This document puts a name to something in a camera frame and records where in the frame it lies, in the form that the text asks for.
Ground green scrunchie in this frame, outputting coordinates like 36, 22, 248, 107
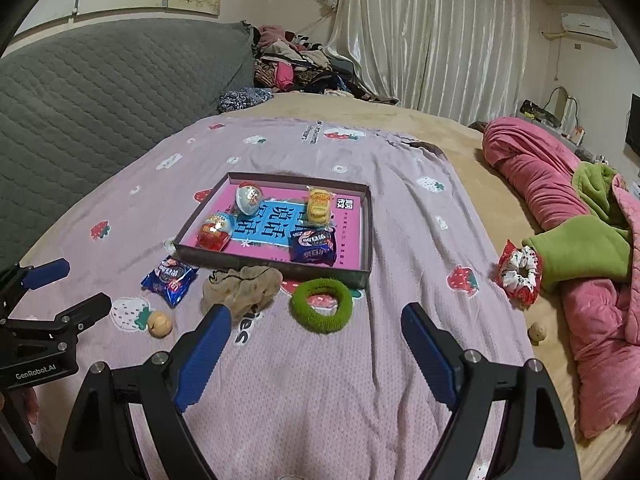
291, 278, 354, 336

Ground blue floral cloth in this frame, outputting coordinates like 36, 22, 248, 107
217, 87, 275, 113

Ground yellow cake packet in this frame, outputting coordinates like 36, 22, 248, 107
305, 185, 335, 226

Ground grey quilted headboard cover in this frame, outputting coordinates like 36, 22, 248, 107
0, 20, 256, 271

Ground pile of clothes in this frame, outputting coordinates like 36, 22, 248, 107
252, 24, 401, 106

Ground white and red toy egg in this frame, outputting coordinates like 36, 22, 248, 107
235, 181, 265, 216

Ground beige scrunchie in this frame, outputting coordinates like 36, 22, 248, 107
202, 265, 284, 321

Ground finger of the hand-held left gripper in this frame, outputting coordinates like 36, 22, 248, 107
0, 258, 71, 311
7, 294, 112, 347

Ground person's left hand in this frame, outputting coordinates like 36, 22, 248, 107
0, 387, 42, 426

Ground white air conditioner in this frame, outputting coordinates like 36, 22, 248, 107
560, 12, 616, 41

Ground tan bedsheet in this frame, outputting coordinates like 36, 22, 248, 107
260, 91, 636, 480

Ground dark bag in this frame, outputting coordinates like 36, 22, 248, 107
520, 100, 561, 126

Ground red floral scrunchie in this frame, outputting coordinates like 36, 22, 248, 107
497, 240, 545, 306

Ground small blue cookie packet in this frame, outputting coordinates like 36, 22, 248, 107
141, 255, 199, 308

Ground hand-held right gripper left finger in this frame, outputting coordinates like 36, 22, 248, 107
56, 303, 233, 480

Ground pink quilt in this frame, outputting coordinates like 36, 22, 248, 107
482, 116, 640, 438

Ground green fleece blanket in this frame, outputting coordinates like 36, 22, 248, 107
522, 164, 636, 293

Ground black television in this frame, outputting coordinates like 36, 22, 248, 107
625, 92, 640, 153

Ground dark shallow cardboard box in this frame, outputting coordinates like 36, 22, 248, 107
173, 172, 373, 289

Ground pink strawberry print blanket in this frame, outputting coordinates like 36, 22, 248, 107
10, 115, 538, 480

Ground white curtain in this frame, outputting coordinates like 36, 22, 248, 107
325, 0, 531, 128

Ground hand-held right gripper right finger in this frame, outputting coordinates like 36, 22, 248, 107
401, 302, 581, 480

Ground large blue cookie packet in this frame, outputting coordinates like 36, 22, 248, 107
289, 227, 338, 267

